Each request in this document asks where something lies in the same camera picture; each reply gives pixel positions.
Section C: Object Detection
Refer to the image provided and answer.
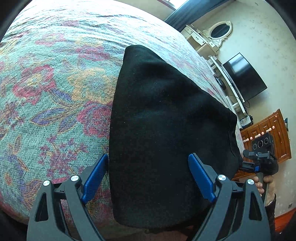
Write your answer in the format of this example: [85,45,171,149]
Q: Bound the black pants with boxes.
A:
[109,45,242,228]

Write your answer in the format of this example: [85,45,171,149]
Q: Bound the dark sleeved right forearm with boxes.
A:
[265,195,277,240]

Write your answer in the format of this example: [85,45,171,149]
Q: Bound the right hand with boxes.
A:
[252,175,275,206]

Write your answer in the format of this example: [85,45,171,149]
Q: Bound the wooden cabinet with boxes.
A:
[232,108,292,181]

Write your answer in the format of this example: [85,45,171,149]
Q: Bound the black router box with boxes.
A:
[240,115,253,130]

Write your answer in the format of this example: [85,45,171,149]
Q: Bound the white tv stand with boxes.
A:
[207,55,248,118]

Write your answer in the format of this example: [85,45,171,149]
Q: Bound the black flat television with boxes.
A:
[223,53,267,102]

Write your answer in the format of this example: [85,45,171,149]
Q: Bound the floral bedspread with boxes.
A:
[0,0,246,237]

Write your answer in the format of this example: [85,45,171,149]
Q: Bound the white vanity dresser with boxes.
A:
[181,25,219,60]

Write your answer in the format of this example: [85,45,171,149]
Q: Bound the dark blue curtain right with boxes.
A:
[165,0,228,32]

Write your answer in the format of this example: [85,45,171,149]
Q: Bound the oval mirror white frame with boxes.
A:
[203,21,233,48]

